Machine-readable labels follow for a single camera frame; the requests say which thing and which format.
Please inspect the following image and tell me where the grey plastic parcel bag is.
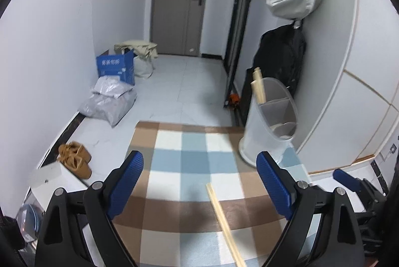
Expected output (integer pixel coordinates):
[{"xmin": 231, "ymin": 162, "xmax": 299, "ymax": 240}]
[{"xmin": 79, "ymin": 89, "xmax": 137, "ymax": 128}]

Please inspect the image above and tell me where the beige cloth on bag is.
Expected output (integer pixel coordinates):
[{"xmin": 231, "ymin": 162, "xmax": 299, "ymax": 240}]
[{"xmin": 114, "ymin": 39, "xmax": 158, "ymax": 59}]

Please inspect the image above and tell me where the white utensil holder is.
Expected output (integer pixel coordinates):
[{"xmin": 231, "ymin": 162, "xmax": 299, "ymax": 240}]
[{"xmin": 239, "ymin": 77, "xmax": 298, "ymax": 167}]

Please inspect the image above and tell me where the wooden chopstick in holder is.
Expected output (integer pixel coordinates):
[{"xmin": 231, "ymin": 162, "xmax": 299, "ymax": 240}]
[{"xmin": 251, "ymin": 67, "xmax": 266, "ymax": 104}]

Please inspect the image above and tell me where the tan shoes pair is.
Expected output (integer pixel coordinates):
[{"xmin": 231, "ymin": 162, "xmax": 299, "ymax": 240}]
[{"xmin": 58, "ymin": 141, "xmax": 92, "ymax": 179}]

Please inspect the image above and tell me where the white cabinet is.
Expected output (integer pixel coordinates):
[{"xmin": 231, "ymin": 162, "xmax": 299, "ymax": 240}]
[{"xmin": 294, "ymin": 0, "xmax": 398, "ymax": 173}]

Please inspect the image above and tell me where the blue cardboard box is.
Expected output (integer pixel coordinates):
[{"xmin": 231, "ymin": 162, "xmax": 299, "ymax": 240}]
[{"xmin": 96, "ymin": 50, "xmax": 135, "ymax": 85}]

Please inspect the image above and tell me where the black backpack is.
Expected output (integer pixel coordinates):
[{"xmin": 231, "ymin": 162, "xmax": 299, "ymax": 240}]
[{"xmin": 239, "ymin": 22, "xmax": 306, "ymax": 124}]

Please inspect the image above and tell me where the white plastic parcel bag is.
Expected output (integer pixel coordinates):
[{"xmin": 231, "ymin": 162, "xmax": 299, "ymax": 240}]
[{"xmin": 92, "ymin": 76, "xmax": 134, "ymax": 98}]

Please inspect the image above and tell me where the wooden chopstick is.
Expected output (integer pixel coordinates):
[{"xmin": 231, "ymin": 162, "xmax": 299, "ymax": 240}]
[
  {"xmin": 251, "ymin": 67, "xmax": 266, "ymax": 104},
  {"xmin": 205, "ymin": 182, "xmax": 247, "ymax": 267}
]

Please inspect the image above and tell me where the checkered table mat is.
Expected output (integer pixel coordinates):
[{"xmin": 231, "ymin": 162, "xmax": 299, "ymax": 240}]
[{"xmin": 111, "ymin": 120, "xmax": 322, "ymax": 267}]

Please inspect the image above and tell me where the black door frame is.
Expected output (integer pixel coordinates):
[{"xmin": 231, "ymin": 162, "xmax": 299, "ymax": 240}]
[{"xmin": 223, "ymin": 0, "xmax": 252, "ymax": 108}]

